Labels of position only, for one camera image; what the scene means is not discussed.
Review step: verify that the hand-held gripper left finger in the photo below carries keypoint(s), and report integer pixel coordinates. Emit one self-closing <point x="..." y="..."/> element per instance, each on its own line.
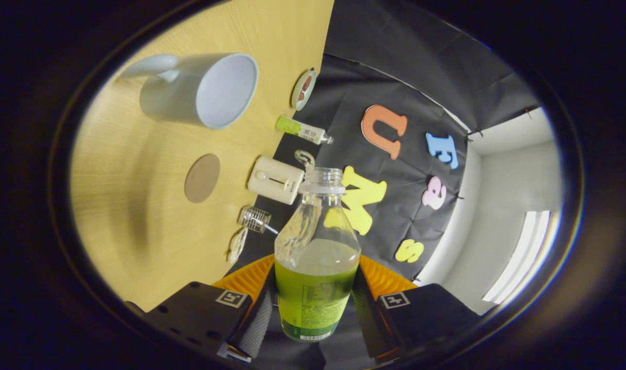
<point x="257" y="321"/>

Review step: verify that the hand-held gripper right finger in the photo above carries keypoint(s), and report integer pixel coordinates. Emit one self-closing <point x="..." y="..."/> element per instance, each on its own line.
<point x="367" y="324"/>

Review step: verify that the clear bottle with green juice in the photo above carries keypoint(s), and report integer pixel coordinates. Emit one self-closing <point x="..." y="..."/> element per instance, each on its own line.
<point x="315" y="293"/>

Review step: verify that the round brown coaster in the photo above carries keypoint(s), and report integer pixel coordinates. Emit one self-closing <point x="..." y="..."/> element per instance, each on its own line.
<point x="202" y="178"/>

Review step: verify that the white cup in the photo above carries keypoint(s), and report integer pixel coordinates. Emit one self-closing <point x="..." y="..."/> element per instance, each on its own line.
<point x="179" y="97"/>

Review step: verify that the small green spray bottle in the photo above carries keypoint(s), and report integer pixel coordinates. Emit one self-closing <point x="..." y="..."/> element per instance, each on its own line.
<point x="297" y="128"/>

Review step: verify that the white divided tray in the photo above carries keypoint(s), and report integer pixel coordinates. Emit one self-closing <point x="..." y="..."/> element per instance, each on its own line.
<point x="237" y="245"/>

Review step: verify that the white pen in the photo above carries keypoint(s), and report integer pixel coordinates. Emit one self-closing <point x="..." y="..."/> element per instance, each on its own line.
<point x="273" y="230"/>

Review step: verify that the white toaster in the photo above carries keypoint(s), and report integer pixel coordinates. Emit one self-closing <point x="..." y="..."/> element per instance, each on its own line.
<point x="274" y="180"/>

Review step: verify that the wooden table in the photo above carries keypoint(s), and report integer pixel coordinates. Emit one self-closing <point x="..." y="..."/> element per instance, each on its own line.
<point x="138" y="205"/>

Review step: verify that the ceiling light panel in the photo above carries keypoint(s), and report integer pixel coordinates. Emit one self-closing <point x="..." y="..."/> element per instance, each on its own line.
<point x="521" y="257"/>

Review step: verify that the pale green plate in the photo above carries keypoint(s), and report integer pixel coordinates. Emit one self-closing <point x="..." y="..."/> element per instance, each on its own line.
<point x="297" y="100"/>

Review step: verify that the brown cookie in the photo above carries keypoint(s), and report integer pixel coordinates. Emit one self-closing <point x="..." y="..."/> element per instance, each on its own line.
<point x="307" y="82"/>
<point x="302" y="94"/>

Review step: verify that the black backdrop cloth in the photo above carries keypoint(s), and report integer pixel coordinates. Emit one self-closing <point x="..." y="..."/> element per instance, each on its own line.
<point x="395" y="77"/>

